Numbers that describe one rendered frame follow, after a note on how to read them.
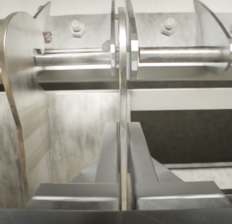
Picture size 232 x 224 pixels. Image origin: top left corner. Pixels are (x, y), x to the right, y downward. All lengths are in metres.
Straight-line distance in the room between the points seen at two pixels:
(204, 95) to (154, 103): 0.06
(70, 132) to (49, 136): 0.02
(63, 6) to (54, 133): 0.16
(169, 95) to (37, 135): 0.14
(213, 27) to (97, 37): 0.12
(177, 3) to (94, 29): 0.11
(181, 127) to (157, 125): 0.20
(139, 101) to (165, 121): 1.27
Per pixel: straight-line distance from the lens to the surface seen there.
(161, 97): 0.19
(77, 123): 0.18
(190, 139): 1.49
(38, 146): 0.17
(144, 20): 0.22
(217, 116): 1.63
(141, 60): 0.16
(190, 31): 0.22
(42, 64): 0.17
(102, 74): 0.19
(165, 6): 0.24
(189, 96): 0.20
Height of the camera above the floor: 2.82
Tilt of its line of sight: 73 degrees down
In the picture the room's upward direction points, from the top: 178 degrees counter-clockwise
